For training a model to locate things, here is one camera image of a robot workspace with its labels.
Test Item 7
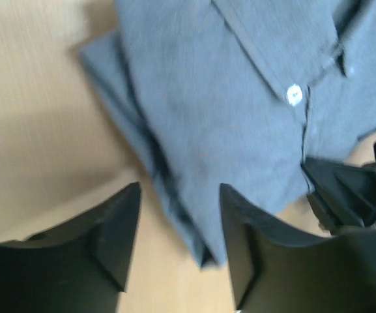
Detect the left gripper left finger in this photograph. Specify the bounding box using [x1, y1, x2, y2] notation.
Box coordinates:
[0, 183, 141, 313]

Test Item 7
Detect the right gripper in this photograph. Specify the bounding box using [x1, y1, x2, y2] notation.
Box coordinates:
[302, 142, 376, 235]

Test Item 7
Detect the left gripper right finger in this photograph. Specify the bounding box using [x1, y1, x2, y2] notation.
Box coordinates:
[220, 184, 376, 312]

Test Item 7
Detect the grey long sleeve shirt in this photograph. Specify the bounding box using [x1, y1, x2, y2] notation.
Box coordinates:
[80, 1, 376, 267]

